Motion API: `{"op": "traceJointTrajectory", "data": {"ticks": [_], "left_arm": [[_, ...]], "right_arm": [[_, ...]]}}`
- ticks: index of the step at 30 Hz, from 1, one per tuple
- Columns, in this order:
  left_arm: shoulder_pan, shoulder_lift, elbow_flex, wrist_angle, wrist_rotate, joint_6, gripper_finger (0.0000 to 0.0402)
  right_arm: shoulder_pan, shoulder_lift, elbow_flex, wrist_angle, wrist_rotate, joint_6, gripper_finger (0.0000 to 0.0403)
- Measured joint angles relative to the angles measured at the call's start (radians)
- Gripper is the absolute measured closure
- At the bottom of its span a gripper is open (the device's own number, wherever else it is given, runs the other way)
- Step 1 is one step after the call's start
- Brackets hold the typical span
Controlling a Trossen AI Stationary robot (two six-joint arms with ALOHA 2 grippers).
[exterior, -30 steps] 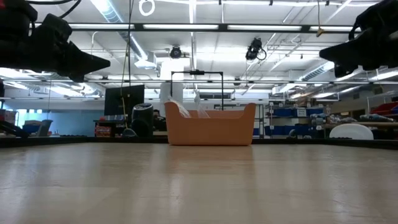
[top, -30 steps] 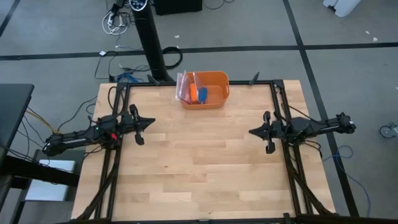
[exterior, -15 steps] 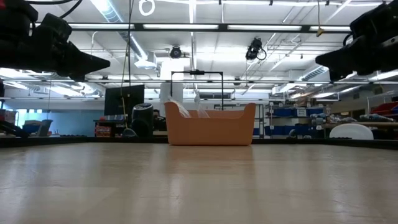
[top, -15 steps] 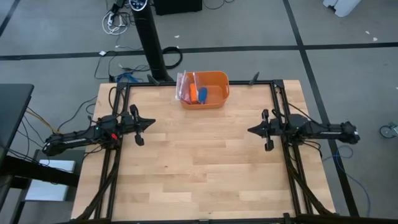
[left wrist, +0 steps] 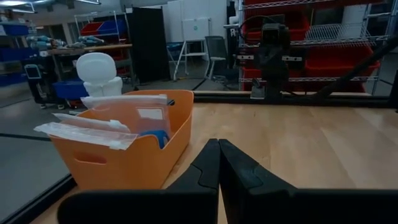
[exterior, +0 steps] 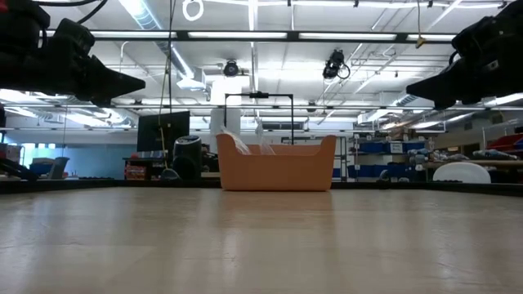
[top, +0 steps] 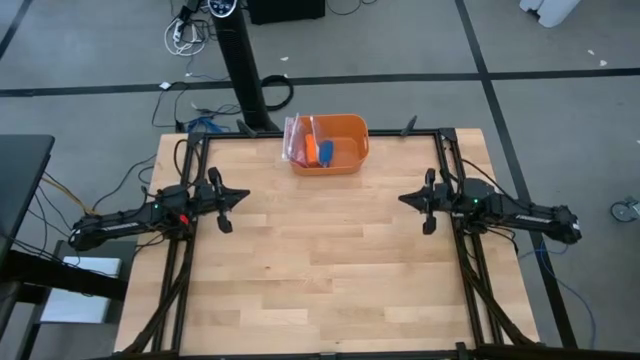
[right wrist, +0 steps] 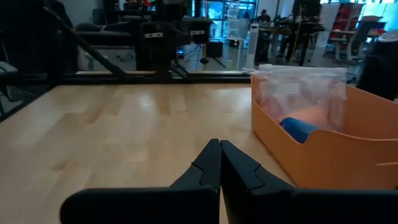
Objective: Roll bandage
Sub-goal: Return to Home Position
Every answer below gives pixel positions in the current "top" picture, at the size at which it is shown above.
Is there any plastic bag with orange roll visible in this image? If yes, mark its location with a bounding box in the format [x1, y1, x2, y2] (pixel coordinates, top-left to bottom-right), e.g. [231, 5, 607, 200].
[281, 112, 314, 169]

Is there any caster wheel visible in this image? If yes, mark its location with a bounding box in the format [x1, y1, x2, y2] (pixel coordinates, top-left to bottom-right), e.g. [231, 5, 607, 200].
[609, 197, 640, 224]

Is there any yellow cable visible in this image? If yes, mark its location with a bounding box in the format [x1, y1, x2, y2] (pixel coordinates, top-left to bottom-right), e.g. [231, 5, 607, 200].
[42, 174, 99, 216]

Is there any black metal table frame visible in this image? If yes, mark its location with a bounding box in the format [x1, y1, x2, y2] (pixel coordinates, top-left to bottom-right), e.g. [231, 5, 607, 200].
[114, 127, 640, 360]

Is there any black coiled cable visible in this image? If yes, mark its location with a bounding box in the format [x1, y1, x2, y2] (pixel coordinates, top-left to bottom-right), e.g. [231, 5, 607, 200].
[259, 74, 295, 112]

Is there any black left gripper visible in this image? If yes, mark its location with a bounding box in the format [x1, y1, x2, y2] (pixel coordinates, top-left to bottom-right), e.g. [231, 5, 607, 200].
[192, 167, 251, 235]

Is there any blue cable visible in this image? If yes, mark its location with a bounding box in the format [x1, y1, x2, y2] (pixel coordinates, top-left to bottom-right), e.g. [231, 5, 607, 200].
[187, 115, 231, 134]
[517, 232, 599, 350]

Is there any black desk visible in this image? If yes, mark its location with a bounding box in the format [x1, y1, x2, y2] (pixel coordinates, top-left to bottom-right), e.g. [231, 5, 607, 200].
[0, 133, 56, 261]

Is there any black box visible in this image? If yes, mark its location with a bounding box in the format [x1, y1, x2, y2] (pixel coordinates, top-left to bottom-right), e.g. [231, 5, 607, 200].
[247, 0, 326, 25]

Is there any black tower fan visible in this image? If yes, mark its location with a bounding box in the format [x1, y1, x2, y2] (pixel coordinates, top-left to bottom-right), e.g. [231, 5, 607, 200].
[207, 0, 281, 134]

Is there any orange plastic bin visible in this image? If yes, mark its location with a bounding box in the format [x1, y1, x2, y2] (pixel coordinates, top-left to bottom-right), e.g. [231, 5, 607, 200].
[288, 113, 371, 177]

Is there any blue elastic bandage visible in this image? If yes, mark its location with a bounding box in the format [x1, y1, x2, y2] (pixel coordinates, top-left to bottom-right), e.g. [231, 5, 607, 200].
[318, 139, 335, 169]

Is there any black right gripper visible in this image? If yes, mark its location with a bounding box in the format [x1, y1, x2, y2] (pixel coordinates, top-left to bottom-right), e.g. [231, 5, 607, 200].
[398, 168, 457, 236]

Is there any white cable bundle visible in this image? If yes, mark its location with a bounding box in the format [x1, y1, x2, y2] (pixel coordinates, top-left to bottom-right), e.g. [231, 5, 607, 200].
[163, 17, 209, 57]

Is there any orange bandage roll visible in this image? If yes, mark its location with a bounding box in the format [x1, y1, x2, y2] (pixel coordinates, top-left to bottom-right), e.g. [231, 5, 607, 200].
[304, 133, 321, 166]

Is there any black frame bracket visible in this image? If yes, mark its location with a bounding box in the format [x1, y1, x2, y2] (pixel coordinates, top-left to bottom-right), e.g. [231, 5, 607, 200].
[399, 114, 419, 138]

